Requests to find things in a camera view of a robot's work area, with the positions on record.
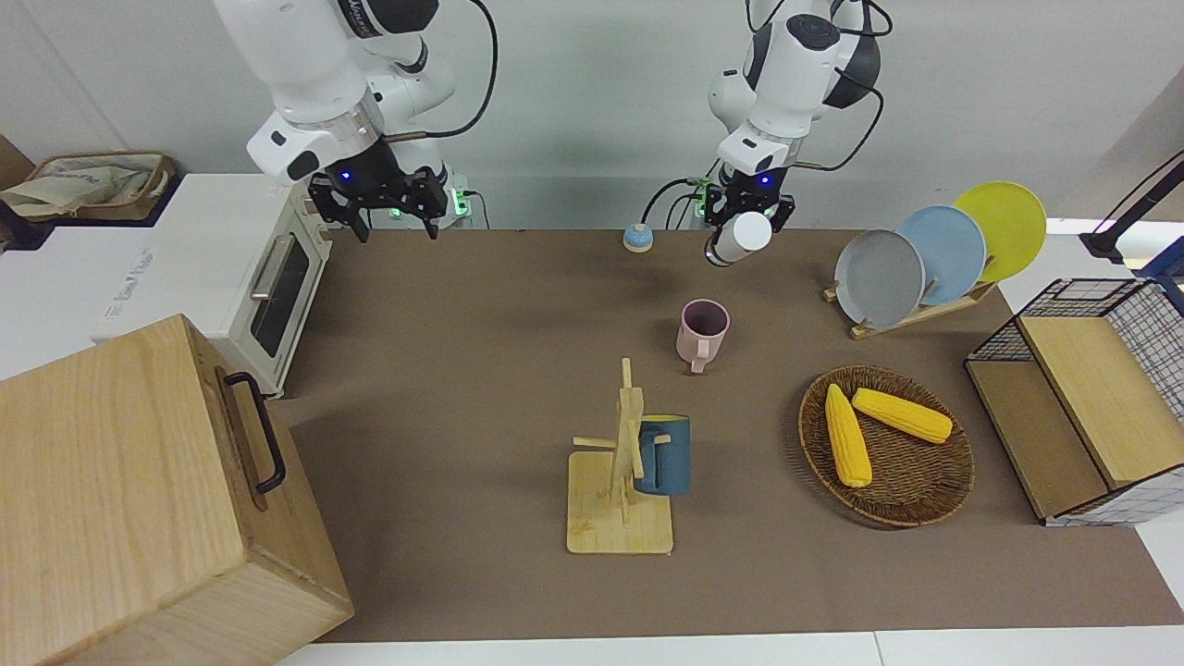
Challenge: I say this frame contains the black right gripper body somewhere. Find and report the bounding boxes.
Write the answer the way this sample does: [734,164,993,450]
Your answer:
[326,139,436,209]

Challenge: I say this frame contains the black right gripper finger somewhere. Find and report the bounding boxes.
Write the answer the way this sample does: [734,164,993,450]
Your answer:
[310,176,371,243]
[409,168,451,240]

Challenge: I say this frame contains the dark blue mug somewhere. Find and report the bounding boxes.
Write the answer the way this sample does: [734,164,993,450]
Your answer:
[634,414,693,497]

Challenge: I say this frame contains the beige cloth bag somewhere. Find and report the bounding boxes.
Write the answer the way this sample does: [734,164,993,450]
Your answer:
[0,159,156,219]

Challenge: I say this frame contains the yellow plate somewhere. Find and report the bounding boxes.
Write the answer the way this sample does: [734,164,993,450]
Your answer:
[953,181,1048,283]

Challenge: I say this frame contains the black cabinet handle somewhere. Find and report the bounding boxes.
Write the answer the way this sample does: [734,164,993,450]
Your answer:
[225,372,287,495]

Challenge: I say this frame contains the wooden mug tree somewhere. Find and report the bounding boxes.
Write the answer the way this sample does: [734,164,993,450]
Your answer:
[566,357,674,556]

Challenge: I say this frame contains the brown wicker basket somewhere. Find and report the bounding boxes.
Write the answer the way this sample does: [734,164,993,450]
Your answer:
[797,365,976,530]

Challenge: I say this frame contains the white toaster oven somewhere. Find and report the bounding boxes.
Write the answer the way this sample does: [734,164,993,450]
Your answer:
[92,174,334,401]

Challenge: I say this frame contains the black base cable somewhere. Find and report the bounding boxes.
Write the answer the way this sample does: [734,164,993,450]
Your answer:
[643,176,718,232]

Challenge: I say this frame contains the black camera pole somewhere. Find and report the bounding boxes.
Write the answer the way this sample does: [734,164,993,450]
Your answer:
[1078,153,1184,265]

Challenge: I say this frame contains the light blue plate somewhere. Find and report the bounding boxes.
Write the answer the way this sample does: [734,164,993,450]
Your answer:
[895,205,987,306]

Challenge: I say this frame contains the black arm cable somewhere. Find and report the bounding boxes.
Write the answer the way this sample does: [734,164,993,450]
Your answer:
[795,0,894,172]
[379,0,500,144]

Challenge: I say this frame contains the yellow corn cob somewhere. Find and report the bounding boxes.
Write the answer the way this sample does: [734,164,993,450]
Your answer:
[824,383,873,488]
[851,388,954,445]

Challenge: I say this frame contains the wooden cabinet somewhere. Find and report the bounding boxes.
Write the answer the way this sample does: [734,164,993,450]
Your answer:
[0,313,355,666]

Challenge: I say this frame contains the white cup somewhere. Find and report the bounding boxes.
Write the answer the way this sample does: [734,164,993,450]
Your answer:
[706,211,774,268]

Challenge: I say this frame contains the wire basket with wooden shelf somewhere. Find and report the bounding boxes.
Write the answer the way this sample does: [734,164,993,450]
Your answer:
[964,277,1184,528]

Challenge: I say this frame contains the brown table mat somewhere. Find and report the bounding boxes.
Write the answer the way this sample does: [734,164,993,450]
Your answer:
[268,228,1184,644]

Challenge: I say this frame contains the wooden plate rack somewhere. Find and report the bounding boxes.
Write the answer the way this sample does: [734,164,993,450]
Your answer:
[823,277,1000,340]

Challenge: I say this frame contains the grey plate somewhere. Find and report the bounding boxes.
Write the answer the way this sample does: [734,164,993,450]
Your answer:
[834,229,926,330]

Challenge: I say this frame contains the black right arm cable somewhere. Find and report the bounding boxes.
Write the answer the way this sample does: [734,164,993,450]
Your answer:
[379,0,500,144]

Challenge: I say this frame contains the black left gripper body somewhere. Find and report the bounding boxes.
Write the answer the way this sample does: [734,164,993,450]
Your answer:
[717,165,795,218]

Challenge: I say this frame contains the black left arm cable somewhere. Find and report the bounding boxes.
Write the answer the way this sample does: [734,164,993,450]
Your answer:
[795,0,894,172]

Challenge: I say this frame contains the pink mug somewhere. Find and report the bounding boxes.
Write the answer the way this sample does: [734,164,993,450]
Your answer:
[675,298,732,375]

